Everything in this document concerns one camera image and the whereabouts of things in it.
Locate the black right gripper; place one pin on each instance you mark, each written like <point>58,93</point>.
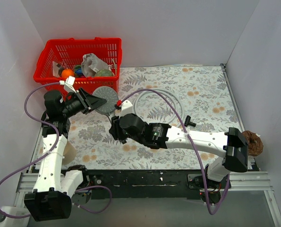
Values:
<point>114,129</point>

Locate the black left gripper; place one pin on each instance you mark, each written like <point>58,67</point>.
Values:
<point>84,101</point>

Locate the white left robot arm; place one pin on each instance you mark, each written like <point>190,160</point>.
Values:
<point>51,196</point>

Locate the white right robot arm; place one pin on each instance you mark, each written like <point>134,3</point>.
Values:
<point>231,147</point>

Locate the green round fruit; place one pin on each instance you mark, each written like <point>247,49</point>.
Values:
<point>104,73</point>

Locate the orange fruit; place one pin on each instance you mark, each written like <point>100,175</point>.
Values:
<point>67,73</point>

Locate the crumpled grey paper bag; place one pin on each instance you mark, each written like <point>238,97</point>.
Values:
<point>91,64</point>

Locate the red plastic basket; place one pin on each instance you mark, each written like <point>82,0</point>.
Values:
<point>68,53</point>

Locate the brown tape roll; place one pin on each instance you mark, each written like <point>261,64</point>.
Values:
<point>69,153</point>

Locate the black pipe fitting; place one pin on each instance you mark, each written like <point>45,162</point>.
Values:
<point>188,122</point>

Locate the floral table mat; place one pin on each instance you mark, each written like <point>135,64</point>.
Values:
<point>194,101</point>

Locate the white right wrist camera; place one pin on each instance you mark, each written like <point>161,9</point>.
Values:
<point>125,107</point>

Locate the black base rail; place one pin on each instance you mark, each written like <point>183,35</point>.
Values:
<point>168,183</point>

